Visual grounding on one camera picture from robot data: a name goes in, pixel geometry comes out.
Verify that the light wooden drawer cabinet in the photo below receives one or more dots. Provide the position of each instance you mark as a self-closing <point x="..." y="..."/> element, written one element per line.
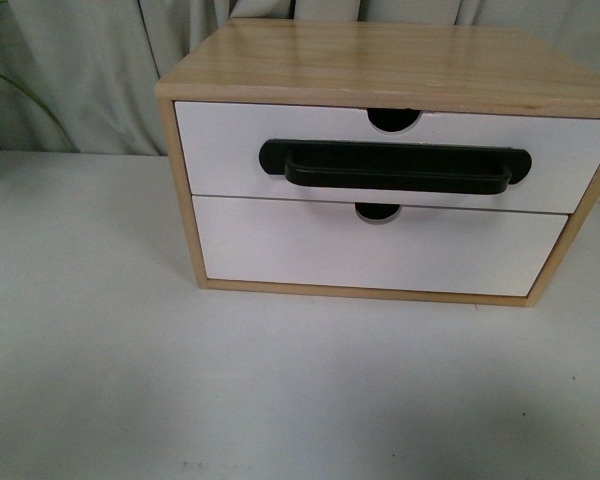
<point x="394" y="72"/>

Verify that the grey backdrop curtain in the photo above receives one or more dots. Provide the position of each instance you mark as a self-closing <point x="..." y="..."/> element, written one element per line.
<point x="95" y="63"/>

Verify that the green plant leaves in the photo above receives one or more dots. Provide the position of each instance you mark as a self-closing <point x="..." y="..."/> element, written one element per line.
<point x="25" y="90"/>

